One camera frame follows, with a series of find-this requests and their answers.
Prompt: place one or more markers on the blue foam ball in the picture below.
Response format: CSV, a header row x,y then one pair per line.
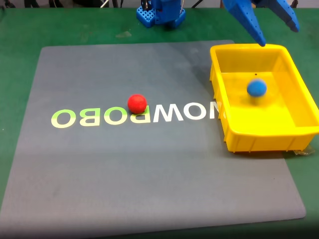
x,y
256,87

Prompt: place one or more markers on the yellow plastic bin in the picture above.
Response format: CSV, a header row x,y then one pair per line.
x,y
261,119

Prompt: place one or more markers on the red foam ball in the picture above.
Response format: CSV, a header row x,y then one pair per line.
x,y
137,103

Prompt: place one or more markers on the clear tape piece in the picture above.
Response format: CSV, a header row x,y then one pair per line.
x,y
304,151

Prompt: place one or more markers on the grey mat with NOWROBO print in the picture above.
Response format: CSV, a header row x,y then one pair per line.
x,y
124,161

